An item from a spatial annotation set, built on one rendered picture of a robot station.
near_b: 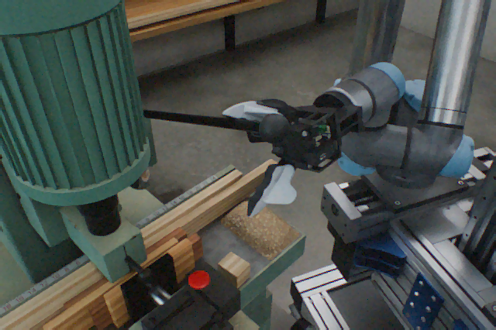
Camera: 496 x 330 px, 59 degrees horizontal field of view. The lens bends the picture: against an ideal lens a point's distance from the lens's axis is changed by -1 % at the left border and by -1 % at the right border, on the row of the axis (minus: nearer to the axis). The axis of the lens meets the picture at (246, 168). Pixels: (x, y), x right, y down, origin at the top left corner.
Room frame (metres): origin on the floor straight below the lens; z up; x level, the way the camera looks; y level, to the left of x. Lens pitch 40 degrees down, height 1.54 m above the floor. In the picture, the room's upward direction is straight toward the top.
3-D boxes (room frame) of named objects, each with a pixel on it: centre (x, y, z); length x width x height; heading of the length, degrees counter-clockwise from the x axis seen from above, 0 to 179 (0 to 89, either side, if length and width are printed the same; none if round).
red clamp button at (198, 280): (0.37, 0.07, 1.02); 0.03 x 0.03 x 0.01
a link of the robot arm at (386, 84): (0.64, -0.21, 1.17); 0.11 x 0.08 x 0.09; 135
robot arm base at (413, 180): (0.86, -0.41, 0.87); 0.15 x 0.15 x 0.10
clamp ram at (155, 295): (0.39, 0.13, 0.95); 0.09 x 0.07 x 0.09; 135
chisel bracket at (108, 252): (0.48, 0.23, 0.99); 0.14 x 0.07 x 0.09; 45
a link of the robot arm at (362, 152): (0.63, -0.22, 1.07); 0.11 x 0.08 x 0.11; 74
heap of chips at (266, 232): (0.58, -0.02, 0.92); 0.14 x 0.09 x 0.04; 45
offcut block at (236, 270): (0.47, 0.02, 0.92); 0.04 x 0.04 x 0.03; 50
